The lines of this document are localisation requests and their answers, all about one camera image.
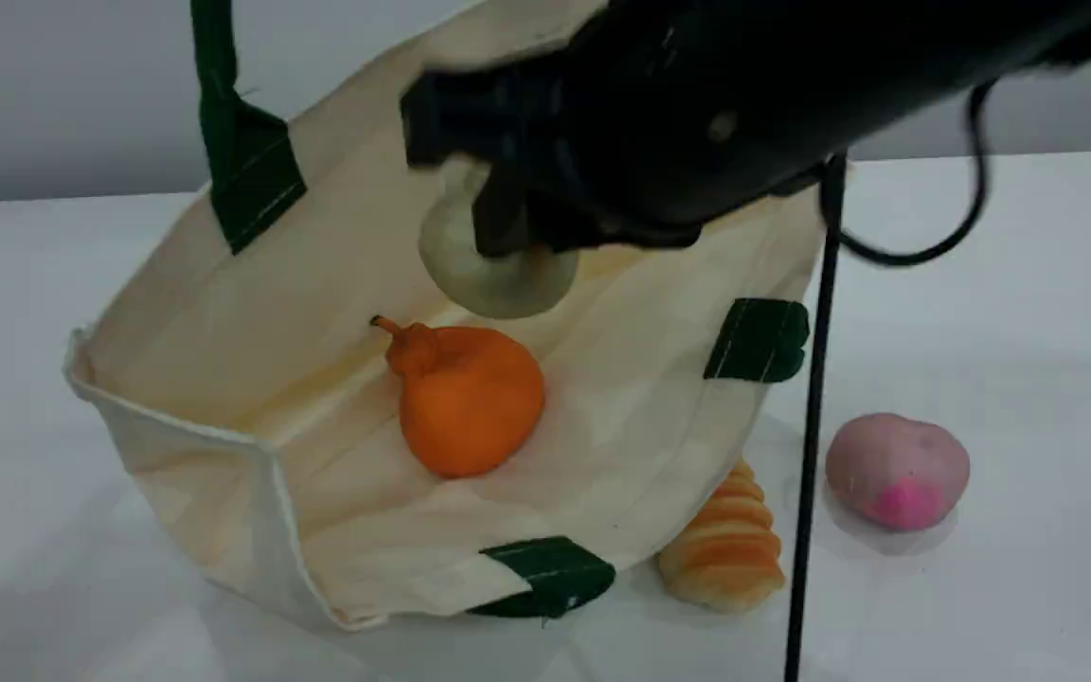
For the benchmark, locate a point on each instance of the thin black rod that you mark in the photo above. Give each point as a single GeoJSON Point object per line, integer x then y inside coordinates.
{"type": "Point", "coordinates": [811, 426]}

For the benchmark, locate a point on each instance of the beige round toy fruit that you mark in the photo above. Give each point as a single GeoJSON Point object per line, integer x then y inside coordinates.
{"type": "Point", "coordinates": [498, 284]}

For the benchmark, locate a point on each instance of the golden ridged horn bread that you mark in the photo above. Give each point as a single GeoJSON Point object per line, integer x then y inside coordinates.
{"type": "Point", "coordinates": [725, 549]}

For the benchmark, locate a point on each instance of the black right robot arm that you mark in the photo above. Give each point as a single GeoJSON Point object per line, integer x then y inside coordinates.
{"type": "Point", "coordinates": [981, 38]}

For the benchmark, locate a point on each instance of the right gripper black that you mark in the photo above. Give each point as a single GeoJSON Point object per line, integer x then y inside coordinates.
{"type": "Point", "coordinates": [640, 123]}

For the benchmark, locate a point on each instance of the pink peach bun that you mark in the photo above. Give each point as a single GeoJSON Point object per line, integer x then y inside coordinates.
{"type": "Point", "coordinates": [896, 464]}

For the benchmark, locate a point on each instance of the orange toy fruit with stem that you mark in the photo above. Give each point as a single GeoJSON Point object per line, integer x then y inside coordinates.
{"type": "Point", "coordinates": [470, 407]}

